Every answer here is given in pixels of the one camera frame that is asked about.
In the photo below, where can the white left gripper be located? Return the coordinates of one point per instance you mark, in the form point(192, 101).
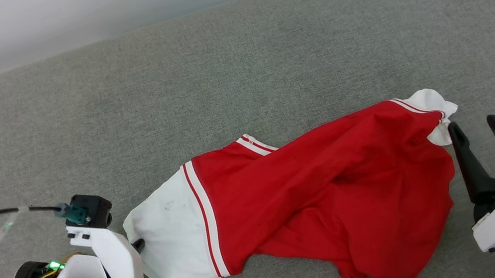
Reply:
point(119, 263)

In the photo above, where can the red and white jersey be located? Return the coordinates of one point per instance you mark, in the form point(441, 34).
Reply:
point(312, 188)

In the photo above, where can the clear tape tag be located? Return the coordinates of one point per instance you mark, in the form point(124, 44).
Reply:
point(6, 227)

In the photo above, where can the grey fabric sofa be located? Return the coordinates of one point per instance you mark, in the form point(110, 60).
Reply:
point(218, 88)

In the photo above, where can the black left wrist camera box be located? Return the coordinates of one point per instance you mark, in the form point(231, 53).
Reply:
point(94, 207)

